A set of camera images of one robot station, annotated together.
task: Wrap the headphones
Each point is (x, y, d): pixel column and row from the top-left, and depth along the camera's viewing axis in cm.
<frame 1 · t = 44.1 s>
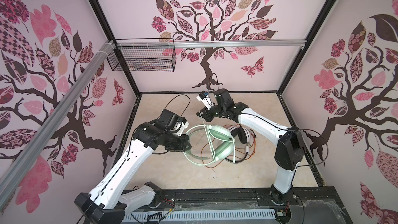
left hand: (189, 150, 67), fingers closed
right hand: (198, 110, 81), fingers closed
mint green headphones: (224, 145, 64), point 29 cm above the table

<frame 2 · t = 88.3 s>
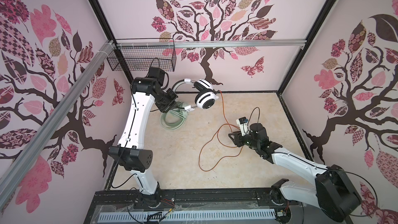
left hand: (178, 106, 73), fingers closed
right hand: (232, 131, 85), fingers open
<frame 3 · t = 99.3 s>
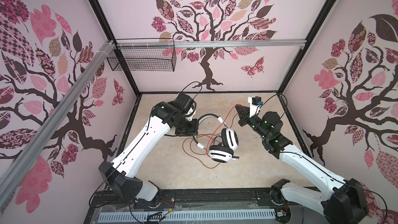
left hand: (196, 136, 69), fingers closed
right hand: (238, 104, 73), fingers closed
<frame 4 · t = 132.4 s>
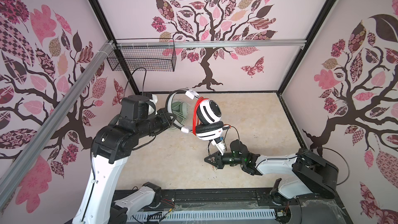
left hand: (176, 120, 58), fingers closed
right hand: (205, 159, 76), fingers closed
